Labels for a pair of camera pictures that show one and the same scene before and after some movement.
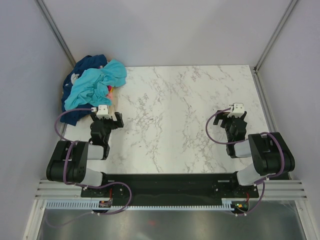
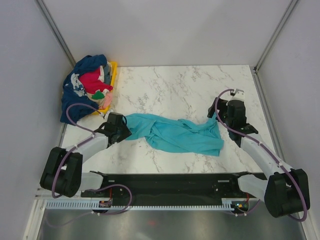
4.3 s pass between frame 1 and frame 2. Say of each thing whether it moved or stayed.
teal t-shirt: moved
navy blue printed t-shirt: stayed
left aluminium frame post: stayed
